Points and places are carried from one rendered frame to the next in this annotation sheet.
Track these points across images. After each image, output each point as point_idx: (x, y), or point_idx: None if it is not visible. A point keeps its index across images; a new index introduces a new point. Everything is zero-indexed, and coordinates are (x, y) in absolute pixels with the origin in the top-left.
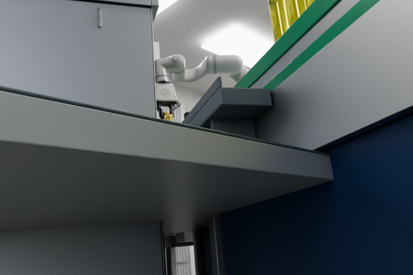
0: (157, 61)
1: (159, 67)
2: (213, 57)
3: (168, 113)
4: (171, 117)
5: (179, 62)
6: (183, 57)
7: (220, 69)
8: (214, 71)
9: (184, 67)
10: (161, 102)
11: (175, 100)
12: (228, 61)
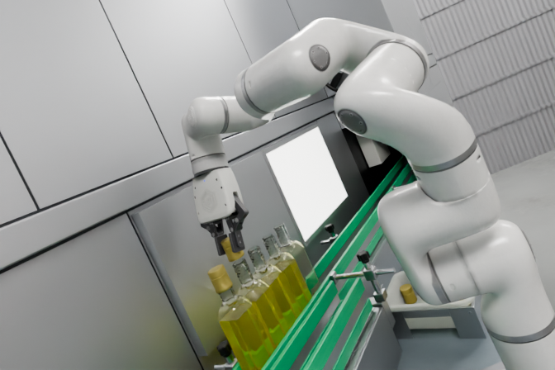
0: (182, 124)
1: (186, 140)
2: (241, 83)
3: (225, 246)
4: (215, 277)
5: (196, 125)
6: (200, 106)
7: (272, 107)
8: (268, 113)
9: (220, 121)
10: (212, 222)
11: (227, 215)
12: (269, 83)
